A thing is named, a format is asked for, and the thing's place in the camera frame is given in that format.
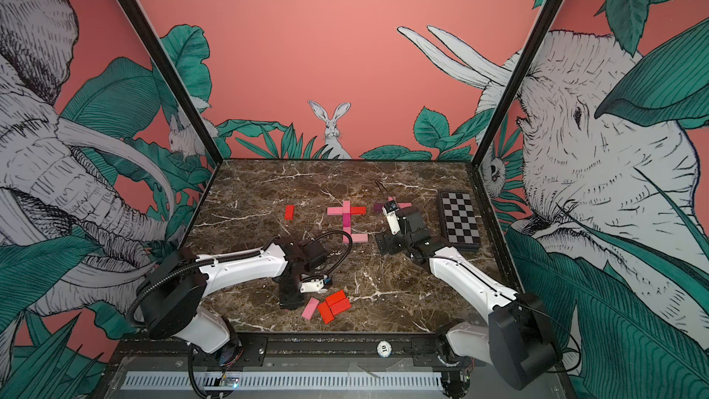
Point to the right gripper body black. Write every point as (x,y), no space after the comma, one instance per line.
(396,243)

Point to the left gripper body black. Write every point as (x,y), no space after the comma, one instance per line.
(293,296)

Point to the light pink block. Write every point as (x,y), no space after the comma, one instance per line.
(360,238)

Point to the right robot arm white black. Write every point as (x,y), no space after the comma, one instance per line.
(517,339)

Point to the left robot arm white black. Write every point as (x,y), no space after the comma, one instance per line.
(169,303)

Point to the black white checkerboard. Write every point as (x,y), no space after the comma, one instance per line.
(457,220)

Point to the red block large center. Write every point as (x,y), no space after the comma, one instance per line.
(338,303)

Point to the red block bottom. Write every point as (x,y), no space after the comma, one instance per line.
(325,312)

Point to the white slotted cable duct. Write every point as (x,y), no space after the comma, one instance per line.
(213,381)

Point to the black front rail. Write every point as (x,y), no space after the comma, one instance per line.
(423,349)

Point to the black right frame post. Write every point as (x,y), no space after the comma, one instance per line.
(546,17)

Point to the black frame post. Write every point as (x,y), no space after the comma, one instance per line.
(546,17)
(166,67)

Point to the black left frame post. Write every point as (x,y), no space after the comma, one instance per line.
(166,67)

